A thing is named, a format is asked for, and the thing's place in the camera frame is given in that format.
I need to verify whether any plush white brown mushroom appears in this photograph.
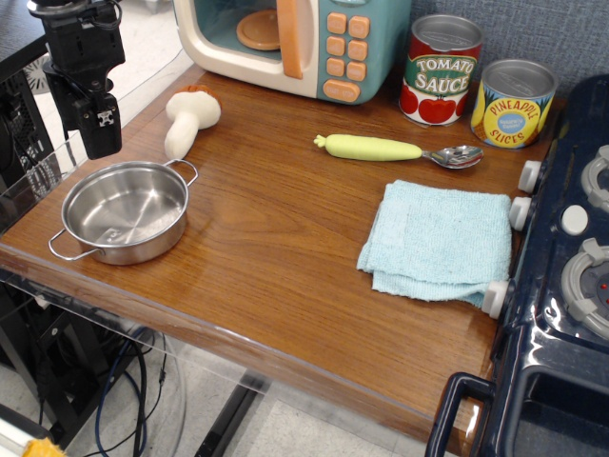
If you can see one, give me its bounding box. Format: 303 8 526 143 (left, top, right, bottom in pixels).
165 85 222 159

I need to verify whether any black metal rack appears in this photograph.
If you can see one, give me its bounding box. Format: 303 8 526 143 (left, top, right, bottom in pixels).
1 1 122 447

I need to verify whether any teal cream toy microwave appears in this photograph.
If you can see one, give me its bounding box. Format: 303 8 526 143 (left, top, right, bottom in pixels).
173 1 411 105

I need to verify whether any light blue folded cloth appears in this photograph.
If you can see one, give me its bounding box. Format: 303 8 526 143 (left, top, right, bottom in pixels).
357 180 512 307

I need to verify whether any stainless steel pot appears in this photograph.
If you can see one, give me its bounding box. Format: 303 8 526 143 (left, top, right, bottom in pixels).
48 159 199 266

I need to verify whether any blue floor cable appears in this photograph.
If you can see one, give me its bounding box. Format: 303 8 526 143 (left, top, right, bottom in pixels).
94 328 153 457

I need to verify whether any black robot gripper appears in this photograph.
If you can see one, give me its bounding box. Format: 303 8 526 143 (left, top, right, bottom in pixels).
28 1 126 160

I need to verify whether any tomato sauce can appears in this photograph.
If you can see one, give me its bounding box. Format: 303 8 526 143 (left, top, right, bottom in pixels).
399 14 483 126

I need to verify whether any navy blue toy stove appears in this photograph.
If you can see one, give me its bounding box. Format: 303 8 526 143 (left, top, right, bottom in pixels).
425 75 608 456

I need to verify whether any pineapple slices can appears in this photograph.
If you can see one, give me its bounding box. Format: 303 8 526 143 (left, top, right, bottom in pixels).
470 59 559 149

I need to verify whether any green handled metal spoon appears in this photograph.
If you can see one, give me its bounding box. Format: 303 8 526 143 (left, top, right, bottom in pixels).
313 134 483 169

